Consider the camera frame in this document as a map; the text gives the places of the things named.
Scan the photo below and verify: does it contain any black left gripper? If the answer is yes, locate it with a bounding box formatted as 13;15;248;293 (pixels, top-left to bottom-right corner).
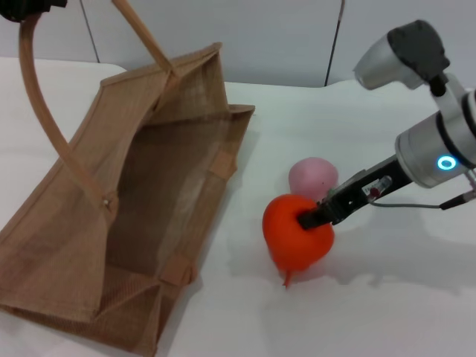
0;0;68;25

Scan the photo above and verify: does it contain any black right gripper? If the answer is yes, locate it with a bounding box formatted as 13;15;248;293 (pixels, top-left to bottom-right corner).
297;155;413;231

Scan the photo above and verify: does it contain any orange toy fruit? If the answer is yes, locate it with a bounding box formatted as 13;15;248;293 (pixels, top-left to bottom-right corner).
262;193;336;289

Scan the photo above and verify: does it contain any pink toy peach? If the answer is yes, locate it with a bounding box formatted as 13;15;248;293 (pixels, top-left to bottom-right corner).
288;156;339;200

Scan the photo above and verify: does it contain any brown jute handbag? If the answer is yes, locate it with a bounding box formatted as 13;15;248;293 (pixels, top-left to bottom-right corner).
0;0;257;357

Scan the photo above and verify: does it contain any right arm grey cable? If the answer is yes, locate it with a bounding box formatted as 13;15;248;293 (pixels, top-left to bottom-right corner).
371;167;476;211

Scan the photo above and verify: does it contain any dark vertical wall strip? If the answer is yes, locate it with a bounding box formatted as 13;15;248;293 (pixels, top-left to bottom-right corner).
324;0;347;88

